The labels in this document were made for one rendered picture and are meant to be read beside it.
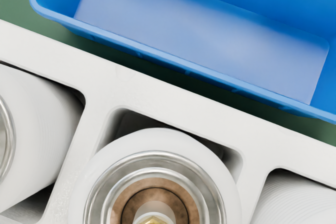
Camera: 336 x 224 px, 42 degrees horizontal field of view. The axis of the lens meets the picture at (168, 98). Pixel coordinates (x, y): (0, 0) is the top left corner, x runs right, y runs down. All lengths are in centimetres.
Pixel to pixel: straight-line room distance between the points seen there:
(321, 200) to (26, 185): 17
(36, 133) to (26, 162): 2
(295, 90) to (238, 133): 20
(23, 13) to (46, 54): 21
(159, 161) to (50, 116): 8
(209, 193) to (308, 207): 7
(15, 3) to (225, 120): 31
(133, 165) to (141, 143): 1
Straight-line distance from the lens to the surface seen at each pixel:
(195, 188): 24
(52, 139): 28
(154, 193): 24
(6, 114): 25
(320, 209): 27
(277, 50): 50
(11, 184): 25
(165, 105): 31
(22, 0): 53
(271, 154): 32
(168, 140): 24
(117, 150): 24
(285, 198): 32
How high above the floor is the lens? 49
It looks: 87 degrees down
